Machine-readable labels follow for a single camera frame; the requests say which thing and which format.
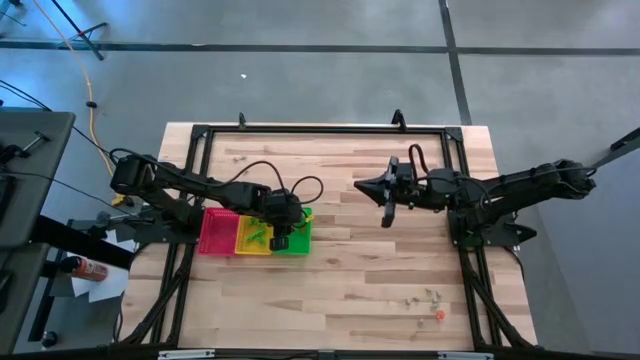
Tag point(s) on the black aluminium table frame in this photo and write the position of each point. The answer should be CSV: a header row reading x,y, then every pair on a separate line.
x,y
325,129

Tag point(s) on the white paper sheets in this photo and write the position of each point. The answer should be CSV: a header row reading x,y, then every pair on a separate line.
x,y
107,290

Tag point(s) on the small green Halloween decoration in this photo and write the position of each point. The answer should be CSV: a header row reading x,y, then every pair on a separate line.
x,y
250,240
259,233
260,242
255,222

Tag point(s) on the green plastic basket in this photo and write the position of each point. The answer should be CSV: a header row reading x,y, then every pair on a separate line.
x,y
300,242

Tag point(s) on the yellow tape label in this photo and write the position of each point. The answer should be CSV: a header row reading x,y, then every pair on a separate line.
x,y
309,218

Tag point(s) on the black metal beam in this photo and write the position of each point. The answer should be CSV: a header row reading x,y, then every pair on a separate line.
x,y
80,242

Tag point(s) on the black frame bracket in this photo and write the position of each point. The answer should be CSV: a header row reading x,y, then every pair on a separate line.
x,y
398,120
242,120

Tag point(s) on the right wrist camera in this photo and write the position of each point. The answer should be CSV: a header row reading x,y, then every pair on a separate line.
x,y
406,172

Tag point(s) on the small black round cap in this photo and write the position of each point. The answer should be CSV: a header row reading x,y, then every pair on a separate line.
x,y
49,339

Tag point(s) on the grey side table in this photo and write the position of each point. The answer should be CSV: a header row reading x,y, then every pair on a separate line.
x,y
35,200

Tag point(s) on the small orange pumpkin decoration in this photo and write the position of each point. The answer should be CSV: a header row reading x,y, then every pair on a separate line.
x,y
440,315

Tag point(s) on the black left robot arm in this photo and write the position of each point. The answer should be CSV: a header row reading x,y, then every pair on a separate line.
x,y
200,186

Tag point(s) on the black tripod stand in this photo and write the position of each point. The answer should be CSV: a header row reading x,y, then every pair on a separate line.
x,y
78,30

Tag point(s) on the orange spray can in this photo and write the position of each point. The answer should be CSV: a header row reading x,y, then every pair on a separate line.
x,y
85,268

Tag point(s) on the yellow plastic basket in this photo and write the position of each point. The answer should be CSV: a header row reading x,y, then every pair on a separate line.
x,y
245,247

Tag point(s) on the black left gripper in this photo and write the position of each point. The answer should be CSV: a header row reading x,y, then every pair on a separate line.
x,y
280,210

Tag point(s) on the red plastic basket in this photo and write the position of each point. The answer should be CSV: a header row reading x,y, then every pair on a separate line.
x,y
217,232

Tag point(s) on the grey rolling table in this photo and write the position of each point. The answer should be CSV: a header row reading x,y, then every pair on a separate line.
x,y
600,275

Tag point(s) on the silver metal bracket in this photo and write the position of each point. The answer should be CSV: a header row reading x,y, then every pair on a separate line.
x,y
185,354
465,356

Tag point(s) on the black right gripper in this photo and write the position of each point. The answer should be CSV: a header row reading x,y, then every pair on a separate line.
x,y
422,190

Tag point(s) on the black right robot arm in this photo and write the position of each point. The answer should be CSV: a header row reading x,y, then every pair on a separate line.
x,y
525,180

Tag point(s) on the black clamp tool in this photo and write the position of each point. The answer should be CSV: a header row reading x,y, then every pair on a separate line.
x,y
12,152

